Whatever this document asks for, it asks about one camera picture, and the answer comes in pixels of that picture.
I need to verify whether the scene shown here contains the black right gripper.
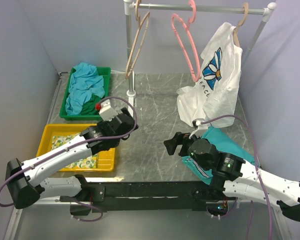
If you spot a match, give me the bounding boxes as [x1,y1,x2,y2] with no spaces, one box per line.
[163,130,210,171]

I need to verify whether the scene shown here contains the light blue t shirt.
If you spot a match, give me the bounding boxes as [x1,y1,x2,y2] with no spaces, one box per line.
[65,62,105,116]

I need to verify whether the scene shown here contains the pink plastic hanger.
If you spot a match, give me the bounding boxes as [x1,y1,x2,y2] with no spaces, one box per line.
[171,0,201,83]

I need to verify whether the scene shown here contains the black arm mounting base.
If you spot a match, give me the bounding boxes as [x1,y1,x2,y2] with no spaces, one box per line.
[59,175,238,218]

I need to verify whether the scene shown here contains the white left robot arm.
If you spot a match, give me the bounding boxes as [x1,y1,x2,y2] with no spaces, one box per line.
[5,107,138,209]

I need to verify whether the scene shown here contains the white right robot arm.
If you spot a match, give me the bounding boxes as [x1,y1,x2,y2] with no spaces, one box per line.
[163,132,300,222]

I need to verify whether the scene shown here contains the white daisy print t shirt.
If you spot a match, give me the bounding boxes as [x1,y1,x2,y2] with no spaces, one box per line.
[177,22,243,128]

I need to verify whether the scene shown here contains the left wooden hanger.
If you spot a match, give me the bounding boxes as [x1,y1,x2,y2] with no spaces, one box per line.
[125,0,150,79]

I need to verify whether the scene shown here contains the wooden hanger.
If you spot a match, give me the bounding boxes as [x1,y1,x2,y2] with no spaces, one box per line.
[232,2,249,48]
[125,0,150,79]

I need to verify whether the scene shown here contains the right wooden hanger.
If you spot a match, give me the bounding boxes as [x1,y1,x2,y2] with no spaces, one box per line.
[232,2,249,48]

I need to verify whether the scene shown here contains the dark green cloth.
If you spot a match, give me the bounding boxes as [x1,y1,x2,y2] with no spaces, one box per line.
[80,94,102,116]

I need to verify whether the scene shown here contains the yellow plastic tray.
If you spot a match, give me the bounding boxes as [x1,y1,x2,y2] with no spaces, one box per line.
[36,123,115,173]

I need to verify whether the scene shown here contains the teal folded shorts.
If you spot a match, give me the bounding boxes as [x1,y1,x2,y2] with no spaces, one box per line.
[182,126,255,185]

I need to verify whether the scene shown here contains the lemon print cloth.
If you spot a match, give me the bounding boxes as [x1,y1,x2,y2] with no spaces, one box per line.
[51,133,98,172]

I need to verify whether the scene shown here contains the green plastic tray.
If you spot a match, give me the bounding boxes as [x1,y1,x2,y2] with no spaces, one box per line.
[59,67,111,121]

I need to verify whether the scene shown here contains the metal clothes rack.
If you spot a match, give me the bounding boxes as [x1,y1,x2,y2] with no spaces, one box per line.
[124,0,277,115]

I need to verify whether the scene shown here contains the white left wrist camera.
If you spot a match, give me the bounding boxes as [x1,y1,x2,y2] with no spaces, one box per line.
[95,100,118,121]

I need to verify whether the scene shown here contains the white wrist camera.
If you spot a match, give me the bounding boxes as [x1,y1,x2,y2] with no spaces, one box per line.
[190,118,210,138]
[95,100,118,121]

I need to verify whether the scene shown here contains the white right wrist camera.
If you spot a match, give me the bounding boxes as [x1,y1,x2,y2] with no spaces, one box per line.
[190,118,210,138]

